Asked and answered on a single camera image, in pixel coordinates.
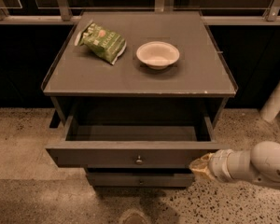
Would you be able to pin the white paper bowl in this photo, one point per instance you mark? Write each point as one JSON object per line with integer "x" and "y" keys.
{"x": 157, "y": 55}

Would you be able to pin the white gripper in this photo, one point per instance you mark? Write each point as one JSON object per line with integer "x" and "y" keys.
{"x": 218, "y": 165}

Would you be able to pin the grey bottom drawer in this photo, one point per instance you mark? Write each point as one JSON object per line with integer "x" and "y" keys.
{"x": 140, "y": 180}

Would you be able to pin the grey drawer cabinet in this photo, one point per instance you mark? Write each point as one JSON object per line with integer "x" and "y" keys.
{"x": 94, "y": 92}

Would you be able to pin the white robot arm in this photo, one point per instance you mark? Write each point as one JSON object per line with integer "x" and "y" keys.
{"x": 254, "y": 155}

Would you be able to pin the grey drawer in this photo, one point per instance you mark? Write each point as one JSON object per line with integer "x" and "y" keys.
{"x": 140, "y": 180}
{"x": 133, "y": 146}
{"x": 141, "y": 171}

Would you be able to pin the grey top drawer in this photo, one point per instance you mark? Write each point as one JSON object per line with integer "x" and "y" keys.
{"x": 133, "y": 146}

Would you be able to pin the metal window railing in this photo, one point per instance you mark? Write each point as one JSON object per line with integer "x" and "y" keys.
{"x": 214, "y": 12}

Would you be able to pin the green chip bag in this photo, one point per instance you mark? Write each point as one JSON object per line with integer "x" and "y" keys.
{"x": 104, "y": 43}

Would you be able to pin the grey middle drawer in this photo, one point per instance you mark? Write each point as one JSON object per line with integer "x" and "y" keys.
{"x": 141, "y": 171}

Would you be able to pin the round robot base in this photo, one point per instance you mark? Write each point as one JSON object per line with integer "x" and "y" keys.
{"x": 132, "y": 217}

